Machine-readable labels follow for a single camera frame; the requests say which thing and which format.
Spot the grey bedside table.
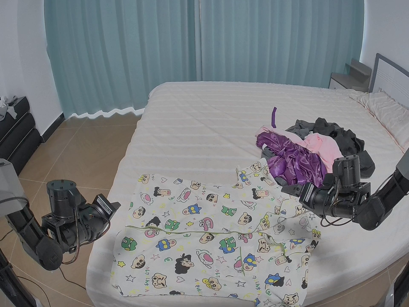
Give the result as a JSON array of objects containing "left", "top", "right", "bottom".
[{"left": 329, "top": 58, "right": 372, "bottom": 93}]

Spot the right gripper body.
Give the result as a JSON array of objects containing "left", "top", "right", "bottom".
[{"left": 299, "top": 182, "right": 330, "bottom": 211}]

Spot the black chest of drawers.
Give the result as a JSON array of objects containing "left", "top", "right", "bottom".
[{"left": 0, "top": 96, "right": 42, "bottom": 176}]

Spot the black cable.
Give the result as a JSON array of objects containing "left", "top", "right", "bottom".
[{"left": 59, "top": 264, "right": 87, "bottom": 291}]

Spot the pink garment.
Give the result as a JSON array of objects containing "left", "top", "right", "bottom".
[{"left": 256, "top": 125, "right": 344, "bottom": 169}]

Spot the blue-green curtain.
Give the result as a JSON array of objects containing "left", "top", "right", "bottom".
[
  {"left": 196, "top": 0, "right": 367, "bottom": 91},
  {"left": 43, "top": 0, "right": 202, "bottom": 119}
]

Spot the dark grey garment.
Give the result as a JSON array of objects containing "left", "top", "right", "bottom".
[{"left": 311, "top": 118, "right": 376, "bottom": 180}]

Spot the purple satin garment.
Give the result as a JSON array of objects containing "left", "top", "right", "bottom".
[{"left": 256, "top": 107, "right": 328, "bottom": 192}]

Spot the pile of clothes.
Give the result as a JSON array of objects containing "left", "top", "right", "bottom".
[{"left": 0, "top": 95, "right": 18, "bottom": 121}]

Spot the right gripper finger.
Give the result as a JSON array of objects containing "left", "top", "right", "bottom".
[{"left": 281, "top": 184, "right": 303, "bottom": 198}]

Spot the bed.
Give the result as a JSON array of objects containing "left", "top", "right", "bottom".
[{"left": 86, "top": 52, "right": 409, "bottom": 307}]

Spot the cream striped pillow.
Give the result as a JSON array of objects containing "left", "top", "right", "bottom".
[{"left": 350, "top": 88, "right": 409, "bottom": 155}]

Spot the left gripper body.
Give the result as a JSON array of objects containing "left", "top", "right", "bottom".
[{"left": 81, "top": 194, "right": 121, "bottom": 243}]

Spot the white printed pyjama top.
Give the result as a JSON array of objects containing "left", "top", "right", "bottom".
[{"left": 110, "top": 159, "right": 323, "bottom": 307}]

